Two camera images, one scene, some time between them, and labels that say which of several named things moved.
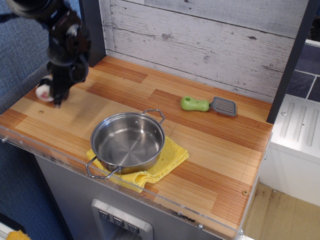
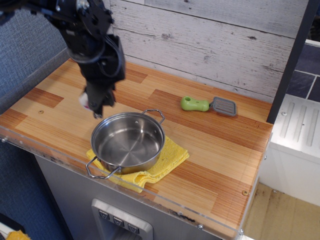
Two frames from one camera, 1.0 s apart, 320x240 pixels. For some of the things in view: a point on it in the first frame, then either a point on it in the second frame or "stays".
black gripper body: (64, 76) -> (99, 77)
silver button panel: (111, 223) stays
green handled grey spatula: (224, 106) stays
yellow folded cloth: (173, 155) stays
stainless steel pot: (130, 141) stays
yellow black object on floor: (18, 235) stays
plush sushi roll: (43, 90) -> (83, 99)
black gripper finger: (64, 97) -> (108, 99)
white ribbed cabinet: (292, 164) stays
